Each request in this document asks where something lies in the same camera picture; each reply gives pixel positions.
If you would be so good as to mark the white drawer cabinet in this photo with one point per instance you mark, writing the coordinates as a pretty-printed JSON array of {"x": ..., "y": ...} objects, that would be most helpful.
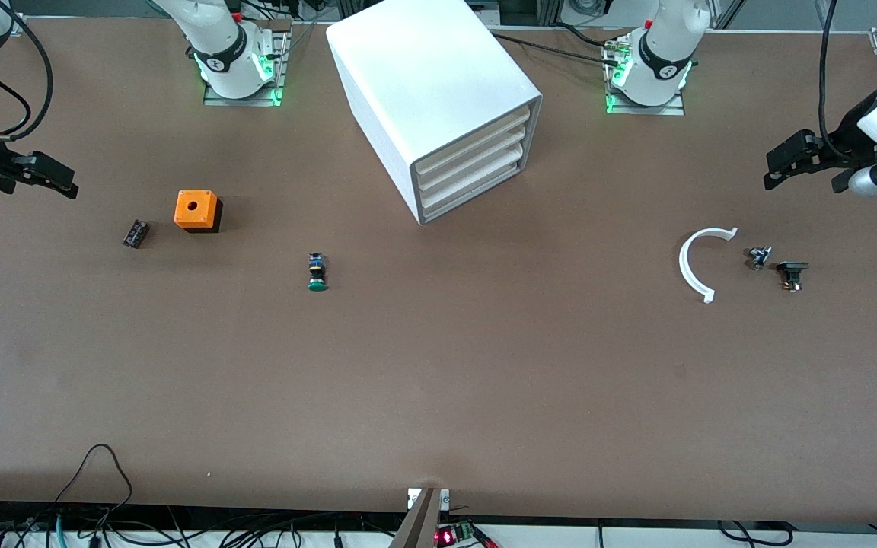
[{"x": 423, "y": 68}]

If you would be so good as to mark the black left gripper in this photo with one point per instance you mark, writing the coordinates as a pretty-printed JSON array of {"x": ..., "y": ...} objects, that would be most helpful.
[{"x": 848, "y": 143}]

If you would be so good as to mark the small metal fitting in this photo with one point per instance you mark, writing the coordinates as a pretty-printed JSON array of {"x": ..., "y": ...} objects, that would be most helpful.
[{"x": 759, "y": 256}]

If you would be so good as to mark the aluminium arm base plate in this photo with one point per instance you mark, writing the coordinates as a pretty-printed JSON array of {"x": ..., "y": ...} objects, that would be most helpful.
[
  {"x": 671, "y": 108},
  {"x": 244, "y": 97}
]

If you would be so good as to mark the circuit board with red LED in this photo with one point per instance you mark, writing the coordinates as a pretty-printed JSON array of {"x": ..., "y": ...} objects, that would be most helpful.
[{"x": 457, "y": 534}]

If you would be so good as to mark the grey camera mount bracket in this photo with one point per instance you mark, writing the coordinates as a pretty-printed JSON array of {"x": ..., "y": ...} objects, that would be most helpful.
[{"x": 423, "y": 521}]

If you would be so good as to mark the black switch part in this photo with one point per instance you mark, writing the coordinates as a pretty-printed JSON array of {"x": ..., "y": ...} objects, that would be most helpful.
[{"x": 792, "y": 272}]

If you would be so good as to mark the white drawer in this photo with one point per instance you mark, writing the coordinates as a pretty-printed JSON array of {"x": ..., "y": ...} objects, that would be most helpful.
[
  {"x": 476, "y": 166},
  {"x": 476, "y": 183},
  {"x": 476, "y": 148}
]

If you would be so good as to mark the small black contact block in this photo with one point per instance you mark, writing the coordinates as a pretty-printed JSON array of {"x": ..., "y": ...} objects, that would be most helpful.
[{"x": 135, "y": 233}]

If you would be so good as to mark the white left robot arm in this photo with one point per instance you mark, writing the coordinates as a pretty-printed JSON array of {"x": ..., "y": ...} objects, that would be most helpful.
[{"x": 663, "y": 46}]

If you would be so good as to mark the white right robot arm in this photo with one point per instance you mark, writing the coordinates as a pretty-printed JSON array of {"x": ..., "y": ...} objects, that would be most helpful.
[{"x": 221, "y": 38}]

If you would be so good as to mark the orange button box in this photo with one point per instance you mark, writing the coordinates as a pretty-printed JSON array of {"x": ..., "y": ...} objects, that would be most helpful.
[{"x": 195, "y": 207}]

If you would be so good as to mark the white semicircular bracket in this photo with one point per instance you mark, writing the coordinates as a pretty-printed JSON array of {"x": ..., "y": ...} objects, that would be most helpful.
[{"x": 683, "y": 262}]

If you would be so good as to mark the green mushroom push button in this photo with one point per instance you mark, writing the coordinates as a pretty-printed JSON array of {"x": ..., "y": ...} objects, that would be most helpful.
[{"x": 317, "y": 272}]

